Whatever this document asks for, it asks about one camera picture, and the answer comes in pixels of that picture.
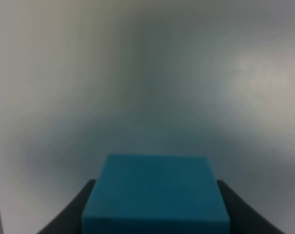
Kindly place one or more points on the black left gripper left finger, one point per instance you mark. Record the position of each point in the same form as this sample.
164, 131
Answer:
68, 221

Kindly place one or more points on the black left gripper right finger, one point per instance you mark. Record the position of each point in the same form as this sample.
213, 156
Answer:
243, 218

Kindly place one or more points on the blue cube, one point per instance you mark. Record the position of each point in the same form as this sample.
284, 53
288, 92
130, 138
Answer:
155, 195

